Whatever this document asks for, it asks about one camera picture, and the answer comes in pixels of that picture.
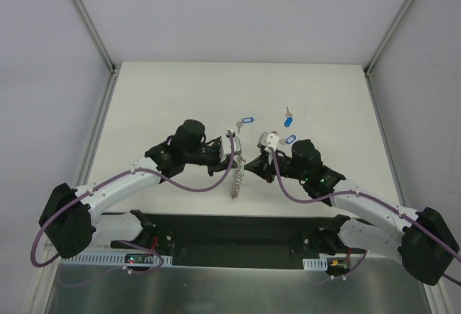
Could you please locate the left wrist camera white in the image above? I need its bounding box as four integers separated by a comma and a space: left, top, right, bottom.
219, 128, 242, 161

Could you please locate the white cable duct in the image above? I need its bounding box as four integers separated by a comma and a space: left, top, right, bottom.
62, 251, 173, 267
303, 257, 328, 272

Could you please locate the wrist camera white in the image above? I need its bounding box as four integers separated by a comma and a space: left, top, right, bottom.
219, 128, 242, 161
256, 132, 279, 153

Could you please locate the left aluminium frame post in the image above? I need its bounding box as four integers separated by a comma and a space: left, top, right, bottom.
69, 0, 117, 74

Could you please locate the right white cable duct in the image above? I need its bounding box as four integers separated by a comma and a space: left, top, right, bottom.
303, 257, 328, 272

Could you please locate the key with solid blue tag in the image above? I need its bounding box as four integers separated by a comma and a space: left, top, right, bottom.
283, 107, 293, 127

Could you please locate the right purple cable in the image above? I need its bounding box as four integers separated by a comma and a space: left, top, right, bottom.
268, 146, 461, 288

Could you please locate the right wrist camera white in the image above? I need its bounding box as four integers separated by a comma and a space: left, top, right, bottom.
256, 132, 279, 153

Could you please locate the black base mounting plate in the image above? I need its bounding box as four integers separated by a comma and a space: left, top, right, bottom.
97, 211, 364, 267

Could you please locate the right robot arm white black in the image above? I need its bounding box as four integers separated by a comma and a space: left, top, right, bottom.
245, 139, 460, 286

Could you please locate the metal key ring disc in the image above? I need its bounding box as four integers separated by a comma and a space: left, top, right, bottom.
230, 155, 246, 199

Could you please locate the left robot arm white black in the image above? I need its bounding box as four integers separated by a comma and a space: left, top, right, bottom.
38, 120, 241, 259

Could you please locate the key with blue white tag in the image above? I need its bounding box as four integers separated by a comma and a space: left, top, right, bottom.
279, 135, 297, 145

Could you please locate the key with blue framed tag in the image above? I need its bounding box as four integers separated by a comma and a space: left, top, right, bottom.
236, 117, 254, 133

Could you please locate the aluminium frame post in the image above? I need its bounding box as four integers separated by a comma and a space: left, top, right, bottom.
363, 0, 416, 78
69, 0, 117, 74

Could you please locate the right aluminium frame post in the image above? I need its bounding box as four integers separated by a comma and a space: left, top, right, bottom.
363, 0, 416, 78

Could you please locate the left white cable duct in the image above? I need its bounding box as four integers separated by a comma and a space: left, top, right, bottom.
62, 251, 173, 267

